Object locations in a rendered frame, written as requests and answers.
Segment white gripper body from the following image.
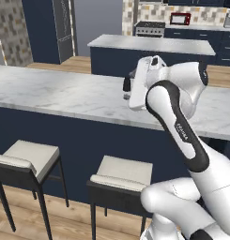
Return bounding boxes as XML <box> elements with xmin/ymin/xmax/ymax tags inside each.
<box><xmin>128</xmin><ymin>56</ymin><xmax>153</xmax><ymax>113</ymax></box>

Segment navy dining counter marble top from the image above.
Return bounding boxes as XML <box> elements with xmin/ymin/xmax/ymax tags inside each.
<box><xmin>0</xmin><ymin>64</ymin><xmax>230</xmax><ymax>218</ymax></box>

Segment navy kitchen island marble top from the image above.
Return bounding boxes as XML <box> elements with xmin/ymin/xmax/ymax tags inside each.
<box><xmin>86</xmin><ymin>33</ymin><xmax>217</xmax><ymax>79</ymax></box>

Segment steel stove with oven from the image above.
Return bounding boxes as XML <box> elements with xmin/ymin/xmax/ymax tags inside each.
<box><xmin>132</xmin><ymin>20</ymin><xmax>167</xmax><ymax>38</ymax></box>

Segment red microwave oven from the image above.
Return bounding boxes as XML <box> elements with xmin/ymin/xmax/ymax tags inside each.
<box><xmin>169</xmin><ymin>12</ymin><xmax>192</xmax><ymax>26</ymax></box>

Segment black stool cream seat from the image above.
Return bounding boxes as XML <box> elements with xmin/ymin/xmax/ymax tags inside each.
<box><xmin>0</xmin><ymin>139</ymin><xmax>70</xmax><ymax>240</ymax></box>
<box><xmin>85</xmin><ymin>155</ymin><xmax>154</xmax><ymax>240</ymax></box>

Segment navy base cupboard run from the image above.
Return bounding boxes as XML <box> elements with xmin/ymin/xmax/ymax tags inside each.
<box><xmin>164</xmin><ymin>24</ymin><xmax>230</xmax><ymax>68</ymax></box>

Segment navy blue fridge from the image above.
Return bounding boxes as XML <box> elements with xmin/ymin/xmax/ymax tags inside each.
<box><xmin>21</xmin><ymin>0</ymin><xmax>78</xmax><ymax>66</ymax></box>

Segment navy wall cupboard run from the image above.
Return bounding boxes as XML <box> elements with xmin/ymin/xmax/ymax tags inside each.
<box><xmin>162</xmin><ymin>0</ymin><xmax>230</xmax><ymax>8</ymax></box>

